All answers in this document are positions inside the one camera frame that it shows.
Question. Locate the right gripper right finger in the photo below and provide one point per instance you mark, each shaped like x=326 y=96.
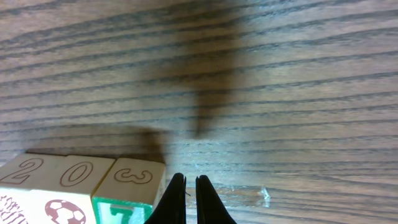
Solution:
x=210 y=209

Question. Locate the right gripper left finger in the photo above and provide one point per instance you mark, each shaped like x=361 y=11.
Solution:
x=172 y=206

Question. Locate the green number seven block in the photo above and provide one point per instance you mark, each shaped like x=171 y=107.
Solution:
x=130 y=192

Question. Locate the white block owl picture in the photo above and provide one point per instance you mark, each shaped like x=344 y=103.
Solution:
x=18 y=177

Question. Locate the white block dark round picture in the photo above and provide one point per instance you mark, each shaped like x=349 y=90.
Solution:
x=65 y=195

